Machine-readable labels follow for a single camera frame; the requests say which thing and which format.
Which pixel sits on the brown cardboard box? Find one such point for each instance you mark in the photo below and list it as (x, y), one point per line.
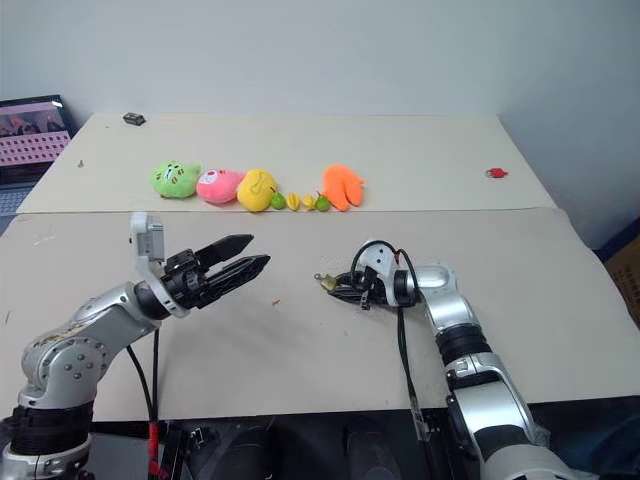
(627, 275)

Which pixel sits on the small black box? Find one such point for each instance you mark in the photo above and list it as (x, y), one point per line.
(134, 118)

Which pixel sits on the brass padlock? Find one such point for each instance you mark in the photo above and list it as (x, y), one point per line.
(329, 285)

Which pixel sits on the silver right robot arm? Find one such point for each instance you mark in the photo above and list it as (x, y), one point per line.
(465, 330)

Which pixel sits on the small red padlock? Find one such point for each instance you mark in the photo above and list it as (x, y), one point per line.
(495, 173)

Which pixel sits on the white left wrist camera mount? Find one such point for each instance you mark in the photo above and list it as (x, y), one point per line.
(146, 240)

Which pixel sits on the small metal key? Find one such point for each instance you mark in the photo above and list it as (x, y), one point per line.
(320, 276)

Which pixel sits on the green plush toy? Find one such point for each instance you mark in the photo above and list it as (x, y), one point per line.
(173, 179)

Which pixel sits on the pink plush toy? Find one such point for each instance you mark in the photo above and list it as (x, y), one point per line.
(216, 187)

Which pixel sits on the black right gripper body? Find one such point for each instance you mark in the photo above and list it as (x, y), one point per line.
(374, 289)

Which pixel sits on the orange plush toy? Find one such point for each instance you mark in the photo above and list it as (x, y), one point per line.
(341, 186)

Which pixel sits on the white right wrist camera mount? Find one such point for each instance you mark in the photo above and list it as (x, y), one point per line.
(376, 257)

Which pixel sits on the yellow plush toy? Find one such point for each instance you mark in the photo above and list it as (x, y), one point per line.
(255, 190)

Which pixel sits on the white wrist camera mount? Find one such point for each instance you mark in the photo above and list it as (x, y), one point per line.
(376, 257)
(146, 240)

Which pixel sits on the small yellow toy starfruit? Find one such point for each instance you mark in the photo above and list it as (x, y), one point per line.
(293, 202)
(309, 202)

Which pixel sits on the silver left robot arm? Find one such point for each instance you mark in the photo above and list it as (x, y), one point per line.
(75, 345)

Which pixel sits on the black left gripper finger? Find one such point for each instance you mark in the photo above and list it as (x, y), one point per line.
(227, 246)
(240, 272)

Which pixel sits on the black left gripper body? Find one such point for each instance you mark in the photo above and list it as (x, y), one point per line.
(186, 282)

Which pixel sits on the small green toy pear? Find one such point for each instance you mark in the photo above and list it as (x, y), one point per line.
(278, 201)
(322, 202)

